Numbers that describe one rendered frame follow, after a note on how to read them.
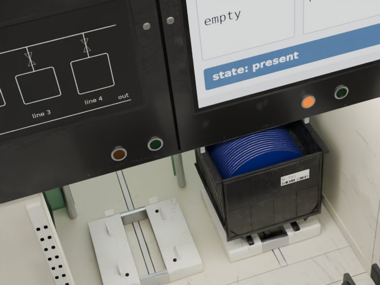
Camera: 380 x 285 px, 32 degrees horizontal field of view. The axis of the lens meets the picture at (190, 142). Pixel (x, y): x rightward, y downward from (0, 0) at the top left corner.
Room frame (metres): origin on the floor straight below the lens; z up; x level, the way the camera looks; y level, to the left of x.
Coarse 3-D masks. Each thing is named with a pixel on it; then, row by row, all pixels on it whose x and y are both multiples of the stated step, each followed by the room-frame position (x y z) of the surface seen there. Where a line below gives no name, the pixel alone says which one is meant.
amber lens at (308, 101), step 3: (306, 96) 0.71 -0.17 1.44; (309, 96) 0.71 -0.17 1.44; (312, 96) 0.71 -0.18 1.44; (303, 99) 0.70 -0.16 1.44; (306, 99) 0.70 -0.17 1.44; (309, 99) 0.70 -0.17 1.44; (312, 99) 0.71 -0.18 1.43; (315, 99) 0.71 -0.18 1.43; (303, 102) 0.70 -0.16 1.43; (306, 102) 0.70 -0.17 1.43; (309, 102) 0.70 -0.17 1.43; (312, 102) 0.71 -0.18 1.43; (303, 105) 0.70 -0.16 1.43; (306, 105) 0.70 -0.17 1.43; (309, 105) 0.70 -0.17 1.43; (312, 105) 0.71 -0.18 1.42
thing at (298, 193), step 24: (312, 144) 0.97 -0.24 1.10; (216, 168) 0.92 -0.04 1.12; (264, 168) 0.91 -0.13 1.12; (288, 168) 0.91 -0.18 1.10; (312, 168) 0.92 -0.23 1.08; (216, 192) 0.93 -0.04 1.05; (240, 192) 0.89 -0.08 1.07; (264, 192) 0.90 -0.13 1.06; (288, 192) 0.91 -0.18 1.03; (312, 192) 0.92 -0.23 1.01; (240, 216) 0.89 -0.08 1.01; (264, 216) 0.90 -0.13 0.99; (288, 216) 0.91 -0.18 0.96
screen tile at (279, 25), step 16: (208, 0) 0.68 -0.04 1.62; (224, 0) 0.68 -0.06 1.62; (240, 0) 0.69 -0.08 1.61; (256, 0) 0.69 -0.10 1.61; (272, 0) 0.70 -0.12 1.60; (288, 0) 0.70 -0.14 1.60; (272, 16) 0.70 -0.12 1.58; (288, 16) 0.70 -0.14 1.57; (208, 32) 0.68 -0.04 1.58; (224, 32) 0.68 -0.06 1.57; (240, 32) 0.69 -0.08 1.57; (256, 32) 0.69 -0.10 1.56; (272, 32) 0.70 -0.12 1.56; (288, 32) 0.70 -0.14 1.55; (208, 48) 0.68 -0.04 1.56; (224, 48) 0.68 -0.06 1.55; (240, 48) 0.69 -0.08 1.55
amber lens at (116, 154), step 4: (116, 148) 0.65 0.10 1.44; (120, 148) 0.65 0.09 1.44; (112, 152) 0.65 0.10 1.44; (116, 152) 0.65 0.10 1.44; (120, 152) 0.65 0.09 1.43; (124, 152) 0.65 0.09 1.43; (112, 156) 0.65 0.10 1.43; (116, 156) 0.65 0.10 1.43; (120, 156) 0.65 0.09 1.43; (124, 156) 0.65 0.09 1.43; (116, 160) 0.65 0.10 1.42; (120, 160) 0.65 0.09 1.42
